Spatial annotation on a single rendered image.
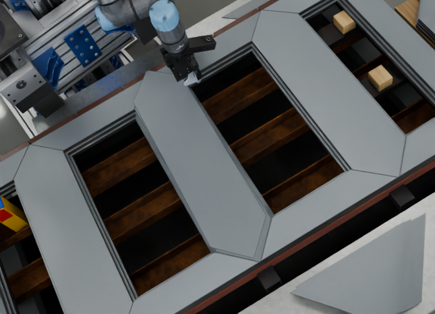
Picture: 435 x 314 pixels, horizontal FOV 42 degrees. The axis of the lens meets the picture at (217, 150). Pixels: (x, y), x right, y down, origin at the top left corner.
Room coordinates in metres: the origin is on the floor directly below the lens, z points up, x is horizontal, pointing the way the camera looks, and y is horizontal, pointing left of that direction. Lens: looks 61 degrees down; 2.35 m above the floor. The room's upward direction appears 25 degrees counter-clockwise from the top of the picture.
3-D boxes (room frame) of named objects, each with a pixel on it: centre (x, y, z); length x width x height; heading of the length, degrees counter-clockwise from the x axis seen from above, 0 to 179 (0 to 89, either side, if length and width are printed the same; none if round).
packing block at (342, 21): (1.12, -0.57, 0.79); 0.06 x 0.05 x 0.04; 7
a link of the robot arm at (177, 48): (1.10, -0.02, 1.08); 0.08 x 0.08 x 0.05
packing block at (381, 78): (0.86, -0.56, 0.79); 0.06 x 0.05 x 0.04; 7
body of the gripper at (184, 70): (1.10, -0.01, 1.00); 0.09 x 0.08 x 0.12; 97
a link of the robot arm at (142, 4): (1.20, -0.01, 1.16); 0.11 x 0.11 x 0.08; 85
